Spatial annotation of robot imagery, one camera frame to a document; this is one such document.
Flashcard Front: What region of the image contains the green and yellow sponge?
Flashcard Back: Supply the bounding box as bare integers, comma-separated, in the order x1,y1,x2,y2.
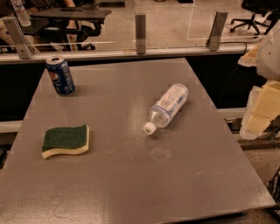
42,124,89,158

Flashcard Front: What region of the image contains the blue Pepsi can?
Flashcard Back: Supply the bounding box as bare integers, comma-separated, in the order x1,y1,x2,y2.
46,56,75,95

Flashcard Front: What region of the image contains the middle metal barrier bracket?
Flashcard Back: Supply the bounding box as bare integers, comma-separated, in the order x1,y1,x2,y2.
135,14,146,54

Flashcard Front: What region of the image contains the metal barrier bracket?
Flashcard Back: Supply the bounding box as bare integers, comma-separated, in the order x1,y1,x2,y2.
135,14,146,54
206,11,228,51
3,17,33,60

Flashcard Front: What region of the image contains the clear plastic water bottle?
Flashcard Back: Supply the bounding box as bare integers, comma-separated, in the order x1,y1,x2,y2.
143,83,188,135

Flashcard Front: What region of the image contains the black desk in background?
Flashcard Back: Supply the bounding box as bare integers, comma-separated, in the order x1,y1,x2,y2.
31,7,111,52

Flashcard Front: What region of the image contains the left metal barrier bracket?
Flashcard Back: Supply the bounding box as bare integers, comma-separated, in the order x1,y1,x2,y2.
3,17,33,60

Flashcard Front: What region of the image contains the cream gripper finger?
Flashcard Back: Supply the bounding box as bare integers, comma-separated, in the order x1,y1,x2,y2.
240,80,280,140
238,45,259,67

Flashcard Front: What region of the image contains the black office chair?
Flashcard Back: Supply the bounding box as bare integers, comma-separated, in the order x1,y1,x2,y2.
230,0,280,37

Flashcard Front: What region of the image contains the right metal barrier bracket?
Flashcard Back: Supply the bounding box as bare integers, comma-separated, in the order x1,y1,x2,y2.
206,11,228,51

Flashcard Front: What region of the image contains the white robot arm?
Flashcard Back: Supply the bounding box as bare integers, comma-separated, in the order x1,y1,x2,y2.
238,30,280,140

